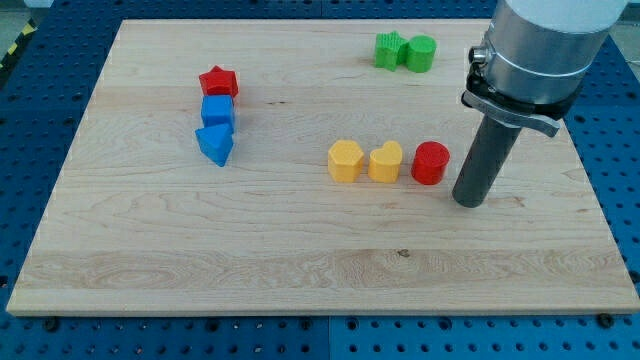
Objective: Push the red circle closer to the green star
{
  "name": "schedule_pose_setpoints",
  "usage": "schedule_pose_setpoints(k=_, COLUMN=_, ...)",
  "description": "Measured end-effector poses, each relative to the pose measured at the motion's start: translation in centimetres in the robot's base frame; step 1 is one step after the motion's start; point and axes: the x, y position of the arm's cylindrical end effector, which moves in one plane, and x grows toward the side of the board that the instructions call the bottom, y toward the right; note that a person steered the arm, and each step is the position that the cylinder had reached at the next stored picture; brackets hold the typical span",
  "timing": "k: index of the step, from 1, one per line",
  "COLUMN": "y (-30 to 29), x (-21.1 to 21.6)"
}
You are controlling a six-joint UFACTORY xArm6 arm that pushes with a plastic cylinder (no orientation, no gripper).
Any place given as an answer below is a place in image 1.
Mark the red cylinder block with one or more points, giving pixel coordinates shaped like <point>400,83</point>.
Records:
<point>430,162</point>

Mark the green star block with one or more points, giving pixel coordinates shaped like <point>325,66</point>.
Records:
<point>390,50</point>

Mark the red star block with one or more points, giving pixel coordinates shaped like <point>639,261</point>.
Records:
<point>219,81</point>

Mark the wooden board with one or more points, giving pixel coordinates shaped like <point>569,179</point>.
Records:
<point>142,223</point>

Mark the blue triangle block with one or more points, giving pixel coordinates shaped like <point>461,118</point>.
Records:
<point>216,142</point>

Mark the green cylinder block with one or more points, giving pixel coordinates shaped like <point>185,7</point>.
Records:
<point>420,53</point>

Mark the yellow hexagon block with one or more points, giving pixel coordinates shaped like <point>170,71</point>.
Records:
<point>345,161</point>

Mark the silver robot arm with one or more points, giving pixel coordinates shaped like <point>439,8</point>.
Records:
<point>533,57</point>

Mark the yellow heart block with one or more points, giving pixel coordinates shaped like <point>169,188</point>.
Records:
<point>385,162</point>

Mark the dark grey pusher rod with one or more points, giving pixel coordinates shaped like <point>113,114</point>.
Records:
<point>490,149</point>

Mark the blue cube block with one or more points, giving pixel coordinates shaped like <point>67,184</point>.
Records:
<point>217,110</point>

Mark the black yellow hazard tape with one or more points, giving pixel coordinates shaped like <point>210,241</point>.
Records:
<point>18,47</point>

